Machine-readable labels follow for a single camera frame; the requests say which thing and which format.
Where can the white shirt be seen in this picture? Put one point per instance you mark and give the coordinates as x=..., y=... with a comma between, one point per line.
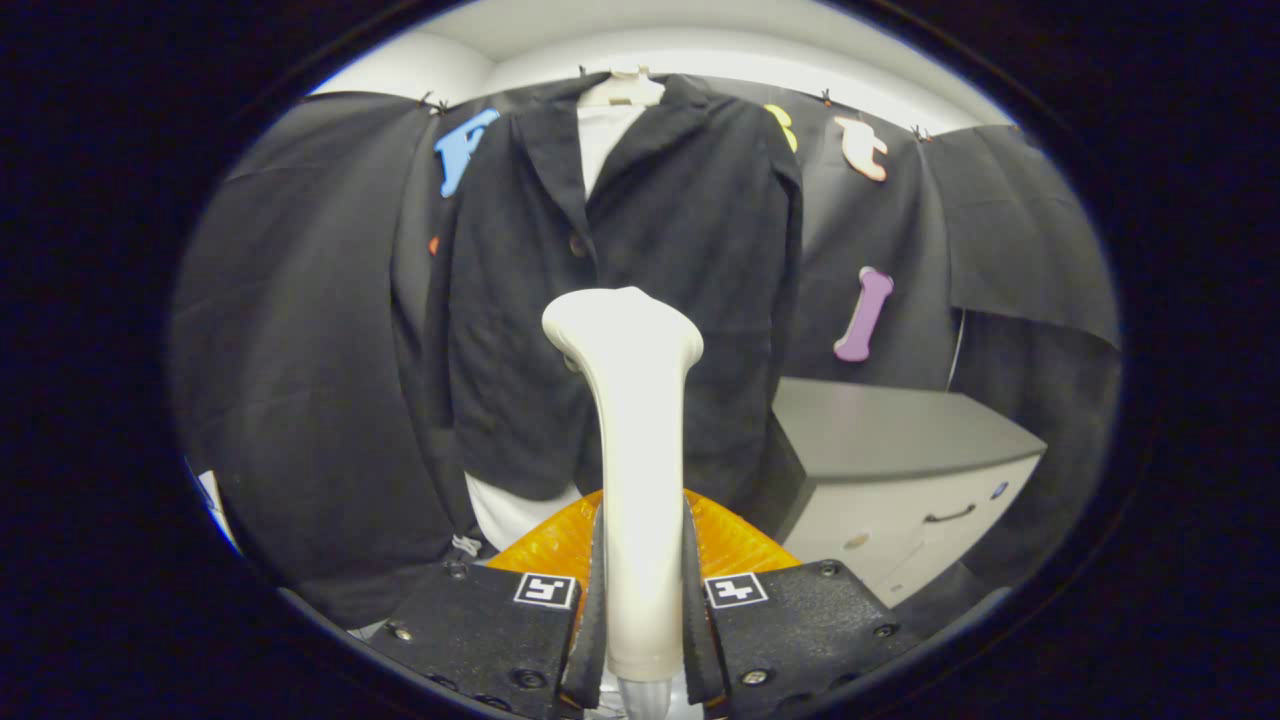
x=605, y=140

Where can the grey cabinet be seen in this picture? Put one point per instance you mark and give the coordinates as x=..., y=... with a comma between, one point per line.
x=880, y=430

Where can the white panel with blue edge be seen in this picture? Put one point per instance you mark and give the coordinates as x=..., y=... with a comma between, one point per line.
x=215, y=500

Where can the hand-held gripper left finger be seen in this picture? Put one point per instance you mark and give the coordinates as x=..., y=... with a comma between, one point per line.
x=480, y=630

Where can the cream clothes hanger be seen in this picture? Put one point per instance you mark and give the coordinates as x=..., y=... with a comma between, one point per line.
x=625, y=92

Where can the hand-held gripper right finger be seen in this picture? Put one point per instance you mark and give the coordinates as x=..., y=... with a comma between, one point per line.
x=790, y=630

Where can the black backdrop cloth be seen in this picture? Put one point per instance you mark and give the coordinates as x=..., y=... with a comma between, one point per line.
x=300, y=300

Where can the white garment steamer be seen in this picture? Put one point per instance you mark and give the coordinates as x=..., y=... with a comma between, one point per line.
x=640, y=420

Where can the black blazer jacket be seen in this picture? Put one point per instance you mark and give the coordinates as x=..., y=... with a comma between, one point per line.
x=500, y=300

